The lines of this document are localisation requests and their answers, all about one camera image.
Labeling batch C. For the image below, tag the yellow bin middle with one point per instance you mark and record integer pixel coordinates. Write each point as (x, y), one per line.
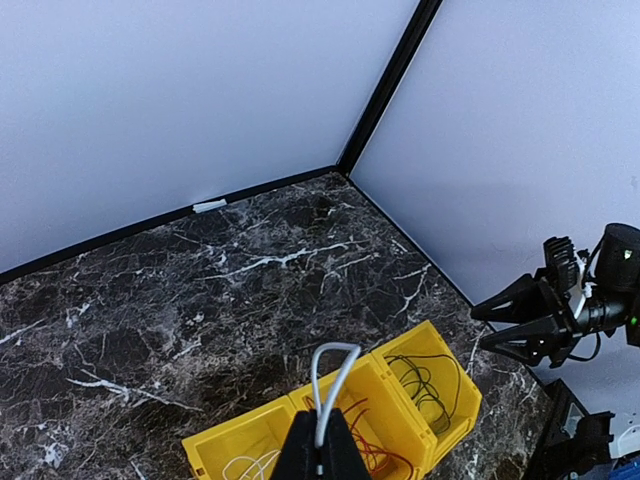
(388, 439)

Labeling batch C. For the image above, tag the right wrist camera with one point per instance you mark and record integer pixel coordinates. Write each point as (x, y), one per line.
(565, 266)

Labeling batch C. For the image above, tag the yellow bin left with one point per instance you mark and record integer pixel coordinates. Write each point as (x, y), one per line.
(245, 447)

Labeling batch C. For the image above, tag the white tape strip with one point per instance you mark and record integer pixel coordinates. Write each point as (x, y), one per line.
(208, 206)

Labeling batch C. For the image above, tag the yellow bin right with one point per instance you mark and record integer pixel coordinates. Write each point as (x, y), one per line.
(432, 385)

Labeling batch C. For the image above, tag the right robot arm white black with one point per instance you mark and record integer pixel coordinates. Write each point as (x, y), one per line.
(611, 287)

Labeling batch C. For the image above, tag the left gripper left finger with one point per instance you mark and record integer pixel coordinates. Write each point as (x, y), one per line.
(298, 456)

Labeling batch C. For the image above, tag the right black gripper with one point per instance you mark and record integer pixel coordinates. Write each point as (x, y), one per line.
(543, 319)

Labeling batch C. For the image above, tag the right black frame post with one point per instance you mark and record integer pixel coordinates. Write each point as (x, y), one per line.
(393, 73)

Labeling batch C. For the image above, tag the yellow bin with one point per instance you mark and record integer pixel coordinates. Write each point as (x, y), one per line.
(432, 385)
(245, 447)
(388, 439)

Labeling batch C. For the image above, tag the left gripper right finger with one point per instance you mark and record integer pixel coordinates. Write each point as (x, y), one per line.
(339, 457)

